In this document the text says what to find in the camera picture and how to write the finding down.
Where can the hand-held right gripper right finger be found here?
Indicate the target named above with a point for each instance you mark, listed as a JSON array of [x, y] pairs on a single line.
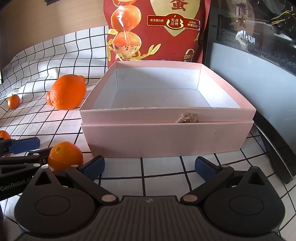
[[204, 168]]

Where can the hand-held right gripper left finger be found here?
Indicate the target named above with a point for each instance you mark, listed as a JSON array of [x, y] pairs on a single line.
[[93, 167]]

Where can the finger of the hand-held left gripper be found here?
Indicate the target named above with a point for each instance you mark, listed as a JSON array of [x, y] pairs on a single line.
[[34, 157], [25, 144]]

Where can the small tangerine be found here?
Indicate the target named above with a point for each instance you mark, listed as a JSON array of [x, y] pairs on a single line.
[[13, 102], [66, 155], [82, 77], [48, 98], [4, 134]]

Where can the large orange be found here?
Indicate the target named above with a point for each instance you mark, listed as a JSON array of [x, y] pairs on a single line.
[[67, 92]]

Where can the pink cardboard box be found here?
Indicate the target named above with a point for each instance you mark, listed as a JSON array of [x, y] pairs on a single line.
[[138, 115]]

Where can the white checked tablecloth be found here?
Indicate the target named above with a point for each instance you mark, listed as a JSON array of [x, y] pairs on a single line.
[[34, 58]]

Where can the black glass-sided computer case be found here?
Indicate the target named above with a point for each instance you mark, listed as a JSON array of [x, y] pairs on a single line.
[[254, 81]]

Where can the red printed snack bag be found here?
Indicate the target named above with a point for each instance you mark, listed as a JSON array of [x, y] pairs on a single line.
[[161, 41]]

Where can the black flat object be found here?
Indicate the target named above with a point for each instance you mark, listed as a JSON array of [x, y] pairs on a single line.
[[55, 1]]

